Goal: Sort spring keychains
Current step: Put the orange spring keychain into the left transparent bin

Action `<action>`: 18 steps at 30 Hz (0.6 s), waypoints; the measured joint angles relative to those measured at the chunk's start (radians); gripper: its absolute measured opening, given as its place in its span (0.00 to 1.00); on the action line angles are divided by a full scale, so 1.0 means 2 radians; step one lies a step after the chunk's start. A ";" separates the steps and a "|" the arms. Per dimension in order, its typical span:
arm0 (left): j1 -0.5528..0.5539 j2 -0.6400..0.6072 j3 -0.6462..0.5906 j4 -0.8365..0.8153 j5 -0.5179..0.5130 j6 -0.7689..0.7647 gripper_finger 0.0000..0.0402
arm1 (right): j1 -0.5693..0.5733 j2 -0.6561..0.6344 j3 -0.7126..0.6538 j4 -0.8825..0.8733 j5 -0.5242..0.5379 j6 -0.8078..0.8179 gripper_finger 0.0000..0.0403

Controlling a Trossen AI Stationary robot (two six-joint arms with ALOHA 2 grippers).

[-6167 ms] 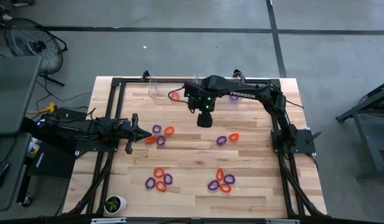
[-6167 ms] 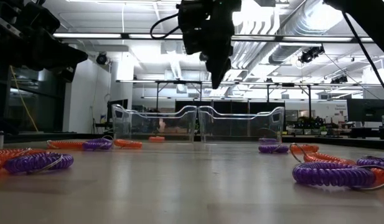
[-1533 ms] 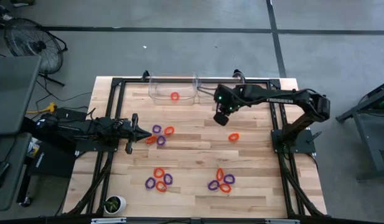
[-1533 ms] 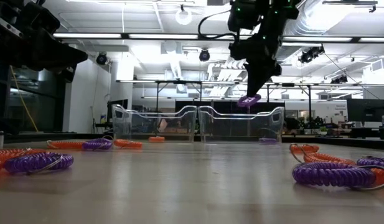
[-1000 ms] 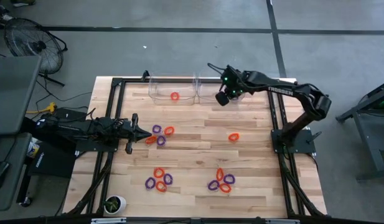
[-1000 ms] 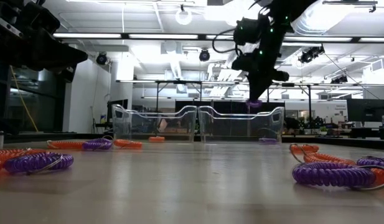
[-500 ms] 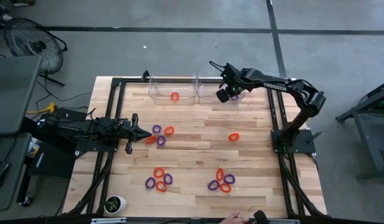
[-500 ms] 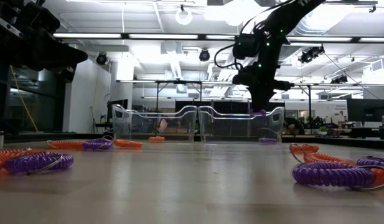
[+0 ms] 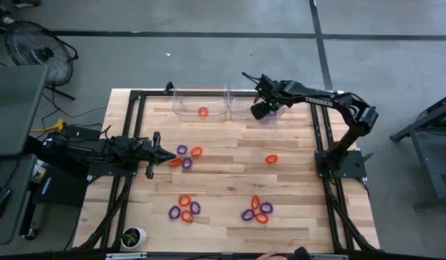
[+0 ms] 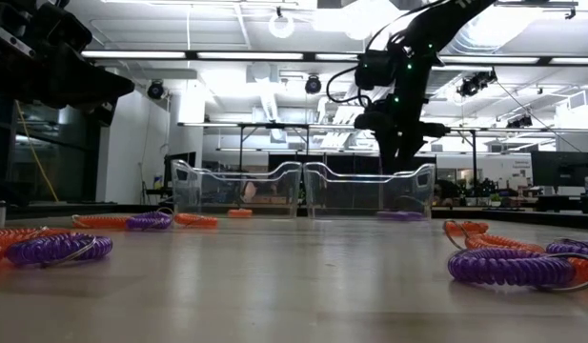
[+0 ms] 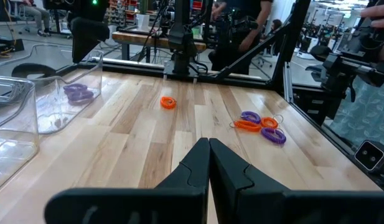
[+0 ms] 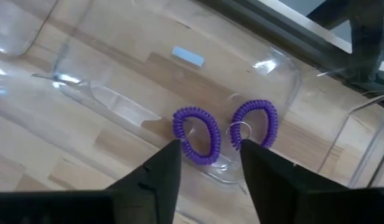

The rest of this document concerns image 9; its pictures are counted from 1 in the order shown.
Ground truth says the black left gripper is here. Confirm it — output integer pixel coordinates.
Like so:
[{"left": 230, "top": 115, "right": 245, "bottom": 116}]
[{"left": 137, "top": 131, "right": 177, "bottom": 180}]

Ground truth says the silver metal bracket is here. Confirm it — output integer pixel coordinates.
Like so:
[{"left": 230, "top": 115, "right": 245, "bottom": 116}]
[
  {"left": 105, "top": 252, "right": 148, "bottom": 260},
  {"left": 307, "top": 253, "right": 350, "bottom": 260}
]

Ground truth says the black aluminium table frame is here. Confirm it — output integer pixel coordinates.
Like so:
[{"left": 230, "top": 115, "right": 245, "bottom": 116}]
[{"left": 73, "top": 88, "right": 382, "bottom": 260}]

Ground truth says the black power supply box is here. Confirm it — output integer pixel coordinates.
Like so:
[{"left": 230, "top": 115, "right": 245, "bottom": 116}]
[{"left": 48, "top": 124, "right": 103, "bottom": 142}]

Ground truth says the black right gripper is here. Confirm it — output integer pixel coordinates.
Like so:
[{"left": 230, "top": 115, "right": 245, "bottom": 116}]
[{"left": 241, "top": 71, "right": 292, "bottom": 121}]

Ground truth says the dark grey desk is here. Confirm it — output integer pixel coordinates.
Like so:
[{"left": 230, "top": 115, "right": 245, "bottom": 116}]
[
  {"left": 0, "top": 154, "right": 38, "bottom": 246},
  {"left": 0, "top": 64, "right": 49, "bottom": 157}
]

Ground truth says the black floor fan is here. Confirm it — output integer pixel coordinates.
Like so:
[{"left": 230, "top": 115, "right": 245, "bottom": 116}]
[{"left": 4, "top": 20, "right": 80, "bottom": 101}]

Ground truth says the person's hand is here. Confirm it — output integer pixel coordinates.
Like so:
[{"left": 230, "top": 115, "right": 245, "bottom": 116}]
[{"left": 256, "top": 248, "right": 288, "bottom": 260}]

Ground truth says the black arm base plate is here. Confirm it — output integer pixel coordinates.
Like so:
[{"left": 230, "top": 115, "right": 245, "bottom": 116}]
[
  {"left": 314, "top": 149, "right": 374, "bottom": 181},
  {"left": 85, "top": 162, "right": 137, "bottom": 178}
]

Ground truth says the clear plastic bin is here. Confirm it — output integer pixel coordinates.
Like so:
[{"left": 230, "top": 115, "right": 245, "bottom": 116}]
[
  {"left": 171, "top": 85, "right": 230, "bottom": 124},
  {"left": 228, "top": 83, "right": 286, "bottom": 124}
]

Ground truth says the white pot with plant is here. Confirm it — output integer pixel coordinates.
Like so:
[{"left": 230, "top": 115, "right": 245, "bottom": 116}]
[{"left": 120, "top": 226, "right": 148, "bottom": 251}]

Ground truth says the black caster wheel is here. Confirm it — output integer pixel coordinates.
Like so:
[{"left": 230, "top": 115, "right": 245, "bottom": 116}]
[{"left": 22, "top": 227, "right": 39, "bottom": 241}]

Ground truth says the yellow plug cable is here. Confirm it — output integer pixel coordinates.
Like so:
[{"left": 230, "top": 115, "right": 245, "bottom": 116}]
[{"left": 30, "top": 118, "right": 67, "bottom": 133}]

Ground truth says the white blue printed cup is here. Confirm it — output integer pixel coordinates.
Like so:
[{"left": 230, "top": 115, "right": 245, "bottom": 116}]
[{"left": 30, "top": 160, "right": 47, "bottom": 183}]

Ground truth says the dark grey metal cart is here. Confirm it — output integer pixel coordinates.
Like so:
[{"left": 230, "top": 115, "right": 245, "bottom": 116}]
[{"left": 390, "top": 92, "right": 446, "bottom": 210}]

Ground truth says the black box white print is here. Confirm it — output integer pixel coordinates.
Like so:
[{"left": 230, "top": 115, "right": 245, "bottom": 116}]
[{"left": 33, "top": 164, "right": 90, "bottom": 207}]

